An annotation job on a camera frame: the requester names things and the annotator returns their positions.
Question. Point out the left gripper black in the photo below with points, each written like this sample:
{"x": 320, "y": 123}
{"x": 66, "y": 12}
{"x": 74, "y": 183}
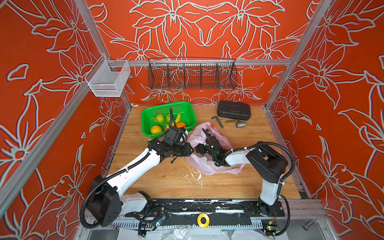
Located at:
{"x": 187, "y": 150}

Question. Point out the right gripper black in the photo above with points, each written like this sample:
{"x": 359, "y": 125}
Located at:
{"x": 200, "y": 146}

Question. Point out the pink plastic bag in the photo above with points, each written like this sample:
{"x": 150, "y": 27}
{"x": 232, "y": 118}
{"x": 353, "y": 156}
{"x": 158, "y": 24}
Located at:
{"x": 204, "y": 163}

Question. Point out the orange fruit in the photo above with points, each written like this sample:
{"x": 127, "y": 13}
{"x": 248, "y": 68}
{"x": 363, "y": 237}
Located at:
{"x": 181, "y": 125}

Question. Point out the yellow apple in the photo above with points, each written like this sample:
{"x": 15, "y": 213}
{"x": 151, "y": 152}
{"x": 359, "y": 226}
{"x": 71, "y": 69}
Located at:
{"x": 156, "y": 130}

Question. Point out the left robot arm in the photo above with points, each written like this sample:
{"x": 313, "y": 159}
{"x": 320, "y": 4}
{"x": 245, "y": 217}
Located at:
{"x": 105, "y": 201}

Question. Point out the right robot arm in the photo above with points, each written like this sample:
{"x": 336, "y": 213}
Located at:
{"x": 273, "y": 162}

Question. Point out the black hex key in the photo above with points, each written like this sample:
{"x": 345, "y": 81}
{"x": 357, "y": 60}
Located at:
{"x": 218, "y": 120}

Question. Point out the yellow banana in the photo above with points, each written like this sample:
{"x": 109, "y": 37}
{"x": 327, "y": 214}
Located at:
{"x": 178, "y": 118}

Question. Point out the metal drill chuck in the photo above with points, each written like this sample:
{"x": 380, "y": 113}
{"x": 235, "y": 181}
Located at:
{"x": 239, "y": 124}

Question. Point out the green plastic basket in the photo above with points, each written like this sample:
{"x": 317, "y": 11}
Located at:
{"x": 188, "y": 117}

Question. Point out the black tool case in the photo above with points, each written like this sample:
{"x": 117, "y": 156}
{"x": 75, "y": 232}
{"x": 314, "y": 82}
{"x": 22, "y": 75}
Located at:
{"x": 234, "y": 110}

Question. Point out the yellow tape roll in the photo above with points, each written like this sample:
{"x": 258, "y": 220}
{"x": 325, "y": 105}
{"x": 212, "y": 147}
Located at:
{"x": 203, "y": 220}

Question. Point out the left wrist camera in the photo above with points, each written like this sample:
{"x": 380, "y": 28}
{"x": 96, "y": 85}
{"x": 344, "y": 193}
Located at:
{"x": 175, "y": 136}

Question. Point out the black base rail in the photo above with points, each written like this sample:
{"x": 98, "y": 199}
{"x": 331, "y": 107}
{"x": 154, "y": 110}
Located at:
{"x": 248, "y": 207}

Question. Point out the black wire wall basket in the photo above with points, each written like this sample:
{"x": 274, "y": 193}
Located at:
{"x": 182, "y": 73}

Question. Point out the white mesh wall basket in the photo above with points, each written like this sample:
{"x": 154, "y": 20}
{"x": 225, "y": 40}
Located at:
{"x": 103, "y": 81}

